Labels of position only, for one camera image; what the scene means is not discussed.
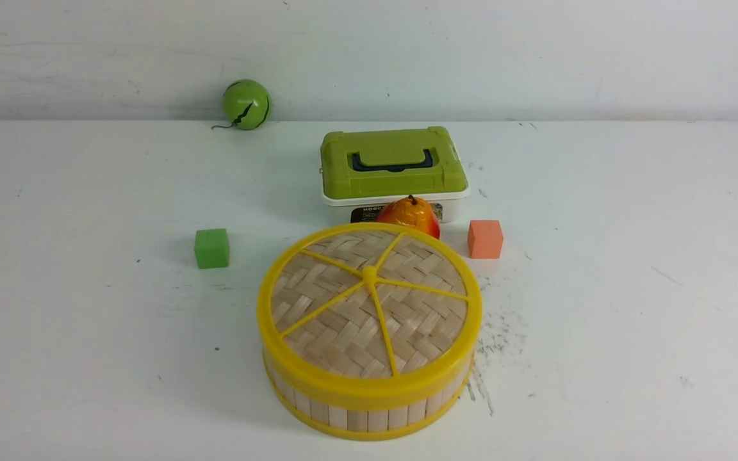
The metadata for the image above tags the green watermelon toy ball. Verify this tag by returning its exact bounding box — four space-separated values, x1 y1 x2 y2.
211 79 272 131

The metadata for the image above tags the yellow woven bamboo steamer lid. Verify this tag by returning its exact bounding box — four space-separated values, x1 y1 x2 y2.
257 223 482 411

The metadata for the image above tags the green lidded plastic storage box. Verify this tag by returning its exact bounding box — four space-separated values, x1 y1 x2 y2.
320 126 470 223

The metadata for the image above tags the orange foam cube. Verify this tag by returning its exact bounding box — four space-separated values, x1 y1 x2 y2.
468 220 504 259

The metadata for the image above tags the orange toy pear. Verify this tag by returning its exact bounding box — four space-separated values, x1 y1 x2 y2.
375 195 441 239

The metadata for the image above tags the yellow bamboo steamer basket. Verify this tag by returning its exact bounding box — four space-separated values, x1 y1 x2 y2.
263 353 475 441

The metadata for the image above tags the green foam cube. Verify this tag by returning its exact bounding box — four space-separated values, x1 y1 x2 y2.
193 228 231 270

